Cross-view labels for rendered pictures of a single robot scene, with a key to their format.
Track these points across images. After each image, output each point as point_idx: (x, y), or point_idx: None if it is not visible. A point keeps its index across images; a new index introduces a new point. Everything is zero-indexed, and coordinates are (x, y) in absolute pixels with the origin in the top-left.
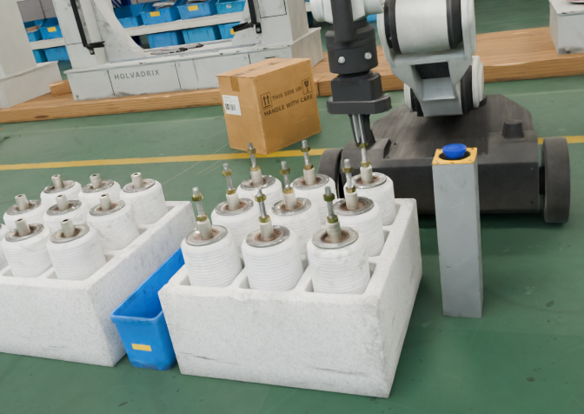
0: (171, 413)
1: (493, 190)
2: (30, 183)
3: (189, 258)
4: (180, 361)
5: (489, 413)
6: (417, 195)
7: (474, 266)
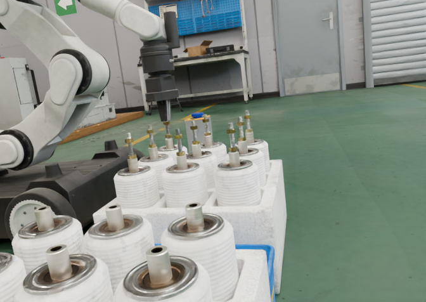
0: (327, 285)
1: None
2: None
3: (256, 175)
4: (278, 278)
5: (290, 198)
6: (106, 195)
7: None
